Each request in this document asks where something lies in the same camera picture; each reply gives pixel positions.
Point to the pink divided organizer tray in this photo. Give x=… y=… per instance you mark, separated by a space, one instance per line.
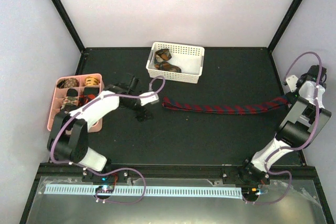
x=59 y=94

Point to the white perforated plastic basket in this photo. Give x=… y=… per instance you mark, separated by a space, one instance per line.
x=189 y=58

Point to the brown patterned tie in basket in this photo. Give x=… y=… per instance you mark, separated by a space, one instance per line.
x=161 y=61

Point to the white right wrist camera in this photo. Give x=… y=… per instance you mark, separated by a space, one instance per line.
x=291 y=82

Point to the orange navy striped tie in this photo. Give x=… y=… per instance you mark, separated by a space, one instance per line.
x=84 y=99

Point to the light blue slotted cable duct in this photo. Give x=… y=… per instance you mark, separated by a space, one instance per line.
x=147 y=191

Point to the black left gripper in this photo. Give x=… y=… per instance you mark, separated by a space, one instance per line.
x=143 y=117

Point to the orange patterned rolled tie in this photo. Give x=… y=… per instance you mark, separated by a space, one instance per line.
x=91 y=81

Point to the brown monogram rolled tie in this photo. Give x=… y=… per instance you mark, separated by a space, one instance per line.
x=67 y=83

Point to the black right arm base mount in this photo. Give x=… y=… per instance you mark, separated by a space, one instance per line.
x=243 y=175

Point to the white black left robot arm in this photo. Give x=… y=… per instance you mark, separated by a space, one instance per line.
x=68 y=140

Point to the red navy striped tie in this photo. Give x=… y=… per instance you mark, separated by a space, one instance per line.
x=274 y=104

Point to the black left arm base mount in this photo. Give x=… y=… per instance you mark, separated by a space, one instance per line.
x=110 y=179

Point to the camouflage rolled tie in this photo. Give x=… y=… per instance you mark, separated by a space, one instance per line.
x=70 y=101

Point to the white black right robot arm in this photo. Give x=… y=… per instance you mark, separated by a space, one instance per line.
x=305 y=119

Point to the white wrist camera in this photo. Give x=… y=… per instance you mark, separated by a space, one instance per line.
x=148 y=98
x=291 y=82

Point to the black rolled tie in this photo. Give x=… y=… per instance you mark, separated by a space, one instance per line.
x=71 y=92

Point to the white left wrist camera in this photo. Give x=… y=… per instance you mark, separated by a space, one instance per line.
x=148 y=98

